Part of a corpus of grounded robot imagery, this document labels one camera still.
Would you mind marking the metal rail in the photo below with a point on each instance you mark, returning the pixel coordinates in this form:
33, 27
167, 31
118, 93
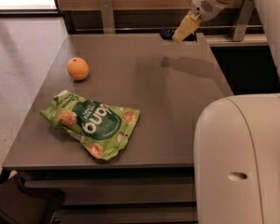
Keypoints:
204, 29

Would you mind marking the metal wall bracket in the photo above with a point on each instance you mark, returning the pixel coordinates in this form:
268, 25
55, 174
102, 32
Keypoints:
107, 15
243, 17

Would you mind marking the orange fruit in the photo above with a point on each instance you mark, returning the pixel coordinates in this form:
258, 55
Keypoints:
77, 68

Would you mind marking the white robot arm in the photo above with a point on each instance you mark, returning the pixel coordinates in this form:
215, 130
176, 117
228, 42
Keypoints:
237, 138

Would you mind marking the black chair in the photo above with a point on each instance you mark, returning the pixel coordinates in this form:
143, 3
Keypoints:
19, 205

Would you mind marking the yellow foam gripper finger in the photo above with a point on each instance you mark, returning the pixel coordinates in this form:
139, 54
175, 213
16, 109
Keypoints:
188, 26

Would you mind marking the right metal wall bracket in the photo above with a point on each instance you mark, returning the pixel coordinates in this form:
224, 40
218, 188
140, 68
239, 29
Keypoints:
243, 17

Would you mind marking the green rice chip bag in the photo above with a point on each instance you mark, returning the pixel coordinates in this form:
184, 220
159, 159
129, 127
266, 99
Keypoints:
103, 130

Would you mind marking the left metal wall bracket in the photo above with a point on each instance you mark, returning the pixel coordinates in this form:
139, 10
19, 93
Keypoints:
107, 15

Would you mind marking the grey drawer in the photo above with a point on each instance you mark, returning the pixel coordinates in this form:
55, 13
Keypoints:
130, 215
121, 191

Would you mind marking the blue rxbar blueberry bar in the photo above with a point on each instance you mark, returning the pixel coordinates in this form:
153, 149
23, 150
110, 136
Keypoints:
167, 34

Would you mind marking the grey upper drawer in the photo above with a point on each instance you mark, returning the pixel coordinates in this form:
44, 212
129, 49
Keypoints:
121, 191

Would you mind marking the grey lower drawer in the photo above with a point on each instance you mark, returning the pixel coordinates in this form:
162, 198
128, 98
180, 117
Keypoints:
130, 215

